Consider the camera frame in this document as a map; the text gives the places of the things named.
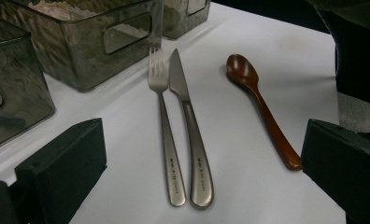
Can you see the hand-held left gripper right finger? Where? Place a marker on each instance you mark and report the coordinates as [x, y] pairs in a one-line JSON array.
[[351, 168]]

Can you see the steel table knife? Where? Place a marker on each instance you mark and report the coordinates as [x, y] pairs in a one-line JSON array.
[[198, 174]]

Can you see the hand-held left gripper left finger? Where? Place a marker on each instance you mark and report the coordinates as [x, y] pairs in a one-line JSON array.
[[61, 168]]

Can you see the smoky clear plastic bin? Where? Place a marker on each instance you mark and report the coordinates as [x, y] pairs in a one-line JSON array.
[[80, 56], [18, 93], [180, 21]]

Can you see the brown wooden spoon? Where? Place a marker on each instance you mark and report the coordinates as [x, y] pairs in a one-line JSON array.
[[242, 73]]

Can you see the steel fork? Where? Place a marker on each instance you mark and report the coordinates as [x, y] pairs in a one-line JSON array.
[[173, 174]]

